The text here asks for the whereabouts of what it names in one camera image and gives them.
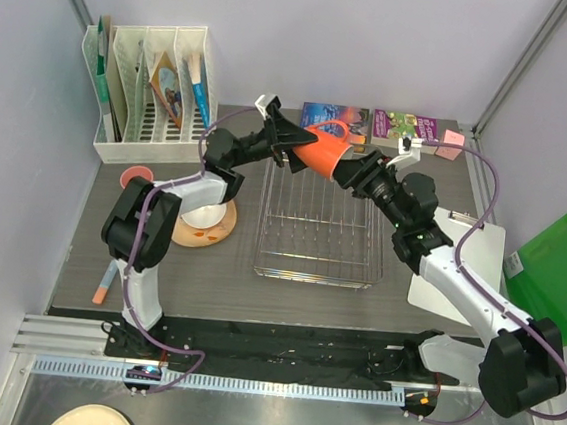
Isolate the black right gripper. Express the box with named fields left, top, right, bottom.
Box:
left=322, top=145, right=416, bottom=230

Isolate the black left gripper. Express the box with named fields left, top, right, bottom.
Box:
left=229, top=102, right=329, bottom=178

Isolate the orange ceramic mug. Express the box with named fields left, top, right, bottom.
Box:
left=292, top=120, right=354, bottom=180

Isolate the orange ceramic bowl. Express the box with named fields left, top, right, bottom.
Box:
left=181, top=204, right=227, bottom=230

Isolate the beige bird-painted plate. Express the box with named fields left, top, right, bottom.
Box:
left=171, top=200, right=237, bottom=248

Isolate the pink plastic cup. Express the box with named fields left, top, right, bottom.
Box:
left=119, top=165, right=154, bottom=189

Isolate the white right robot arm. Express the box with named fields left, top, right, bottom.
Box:
left=332, top=151, right=567, bottom=418

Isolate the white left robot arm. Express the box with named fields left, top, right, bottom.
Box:
left=101, top=95, right=318, bottom=359

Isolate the blue Jane Eyre book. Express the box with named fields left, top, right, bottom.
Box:
left=300, top=102, right=370, bottom=145

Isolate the purple paperback book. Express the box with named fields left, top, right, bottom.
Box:
left=371, top=109, right=439, bottom=149

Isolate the pink cube power socket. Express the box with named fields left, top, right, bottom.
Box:
left=435, top=130, right=466, bottom=161

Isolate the blue booklet in organizer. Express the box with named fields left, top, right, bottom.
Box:
left=186, top=51, right=211, bottom=129

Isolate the illustrated booklet in organizer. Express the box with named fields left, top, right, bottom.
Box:
left=149, top=51, right=184, bottom=128

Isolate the white file organizer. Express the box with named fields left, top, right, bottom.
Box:
left=81, top=24, right=218, bottom=164

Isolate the white clipboard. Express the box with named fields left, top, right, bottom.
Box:
left=405, top=204, right=509, bottom=331

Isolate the green folder in organizer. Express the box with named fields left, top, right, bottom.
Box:
left=95, top=15, right=111, bottom=104

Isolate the green plastic folder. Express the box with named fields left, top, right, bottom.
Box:
left=503, top=213, right=567, bottom=345

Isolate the orange blue marker pen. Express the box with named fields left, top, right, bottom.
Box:
left=92, top=260, right=118, bottom=305

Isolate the cream plate bottom edge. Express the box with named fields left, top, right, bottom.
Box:
left=50, top=404, right=132, bottom=425

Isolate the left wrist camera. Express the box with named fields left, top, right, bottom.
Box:
left=254, top=93, right=281, bottom=120

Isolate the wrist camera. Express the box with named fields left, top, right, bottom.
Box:
left=254, top=93, right=281, bottom=120
left=386, top=137, right=423, bottom=170

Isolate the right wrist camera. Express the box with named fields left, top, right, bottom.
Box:
left=386, top=137, right=423, bottom=170

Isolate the metal wire dish rack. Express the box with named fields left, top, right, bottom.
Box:
left=253, top=162, right=384, bottom=289

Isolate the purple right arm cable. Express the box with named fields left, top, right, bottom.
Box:
left=391, top=139, right=567, bottom=425

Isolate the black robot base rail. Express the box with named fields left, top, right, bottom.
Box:
left=101, top=317, right=459, bottom=391

